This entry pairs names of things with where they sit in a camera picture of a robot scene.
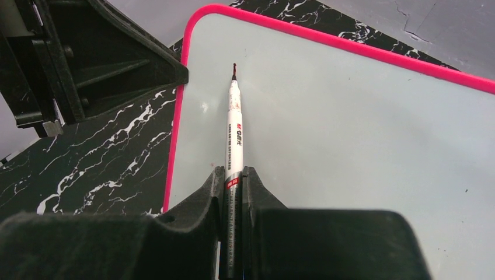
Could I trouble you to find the pink framed whiteboard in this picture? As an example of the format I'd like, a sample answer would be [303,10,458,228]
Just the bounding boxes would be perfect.
[163,4,494,279]

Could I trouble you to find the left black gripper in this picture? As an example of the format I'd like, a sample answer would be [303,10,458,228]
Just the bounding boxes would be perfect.
[1,1,189,138]

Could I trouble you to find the white marker pen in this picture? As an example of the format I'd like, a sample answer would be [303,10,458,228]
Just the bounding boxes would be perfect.
[219,63,243,279]

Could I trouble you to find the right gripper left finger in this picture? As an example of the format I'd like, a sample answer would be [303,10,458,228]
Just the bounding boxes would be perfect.
[1,167,224,279]

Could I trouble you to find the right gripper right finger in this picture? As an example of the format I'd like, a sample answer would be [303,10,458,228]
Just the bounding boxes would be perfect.
[242,167,431,279]

